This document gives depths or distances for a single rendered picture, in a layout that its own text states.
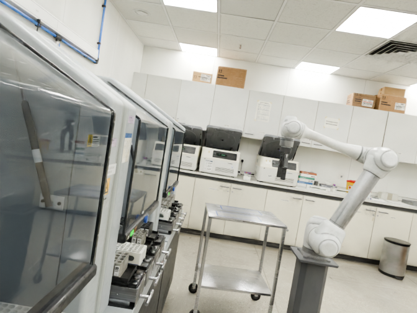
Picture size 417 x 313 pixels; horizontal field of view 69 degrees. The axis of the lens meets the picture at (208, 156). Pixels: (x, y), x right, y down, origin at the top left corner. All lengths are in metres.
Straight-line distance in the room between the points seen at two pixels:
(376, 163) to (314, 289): 0.92
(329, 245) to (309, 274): 0.36
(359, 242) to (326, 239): 2.97
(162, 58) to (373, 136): 3.43
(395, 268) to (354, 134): 1.87
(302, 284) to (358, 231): 2.70
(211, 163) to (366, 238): 2.41
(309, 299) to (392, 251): 2.57
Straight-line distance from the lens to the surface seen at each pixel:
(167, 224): 2.00
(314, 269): 2.24
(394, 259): 4.75
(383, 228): 5.00
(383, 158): 1.98
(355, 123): 4.99
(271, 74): 5.08
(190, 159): 4.28
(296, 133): 1.90
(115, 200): 1.00
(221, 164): 4.28
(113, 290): 1.23
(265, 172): 4.34
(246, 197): 4.35
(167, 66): 5.10
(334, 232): 2.00
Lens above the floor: 1.37
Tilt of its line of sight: 3 degrees down
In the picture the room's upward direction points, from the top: 9 degrees clockwise
